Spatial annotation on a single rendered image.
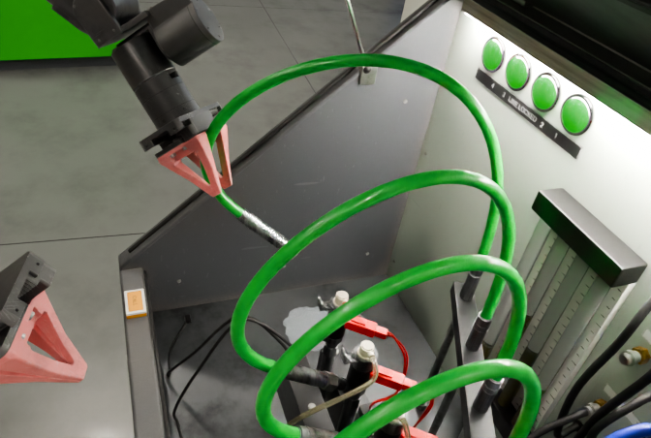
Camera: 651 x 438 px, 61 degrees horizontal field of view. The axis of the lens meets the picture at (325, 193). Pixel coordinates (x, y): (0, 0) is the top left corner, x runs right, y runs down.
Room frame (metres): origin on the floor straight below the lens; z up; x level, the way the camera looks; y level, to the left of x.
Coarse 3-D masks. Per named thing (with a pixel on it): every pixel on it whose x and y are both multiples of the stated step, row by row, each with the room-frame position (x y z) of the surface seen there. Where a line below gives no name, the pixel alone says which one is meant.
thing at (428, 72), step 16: (304, 64) 0.56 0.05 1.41; (320, 64) 0.56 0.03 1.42; (336, 64) 0.56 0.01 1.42; (352, 64) 0.56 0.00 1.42; (368, 64) 0.56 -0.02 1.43; (384, 64) 0.56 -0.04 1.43; (400, 64) 0.56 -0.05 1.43; (416, 64) 0.57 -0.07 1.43; (272, 80) 0.56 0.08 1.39; (288, 80) 0.56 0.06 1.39; (432, 80) 0.57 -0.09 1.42; (448, 80) 0.57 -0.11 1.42; (240, 96) 0.56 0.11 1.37; (256, 96) 0.56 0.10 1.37; (464, 96) 0.57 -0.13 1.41; (224, 112) 0.55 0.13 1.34; (480, 112) 0.57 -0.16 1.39; (208, 128) 0.56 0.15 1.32; (480, 128) 0.57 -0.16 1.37; (496, 144) 0.57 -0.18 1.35; (496, 160) 0.57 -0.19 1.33; (496, 176) 0.57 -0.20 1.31; (224, 192) 0.56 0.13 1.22; (240, 208) 0.56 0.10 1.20; (496, 208) 0.57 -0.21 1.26; (496, 224) 0.57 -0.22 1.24; (480, 272) 0.57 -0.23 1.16
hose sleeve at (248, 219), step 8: (240, 216) 0.55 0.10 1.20; (248, 216) 0.56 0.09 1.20; (256, 216) 0.57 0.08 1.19; (248, 224) 0.55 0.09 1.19; (256, 224) 0.56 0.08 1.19; (264, 224) 0.56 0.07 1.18; (256, 232) 0.55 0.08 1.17; (264, 232) 0.56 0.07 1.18; (272, 232) 0.56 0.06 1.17; (272, 240) 0.56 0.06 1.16; (280, 240) 0.56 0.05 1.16; (288, 240) 0.57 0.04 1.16
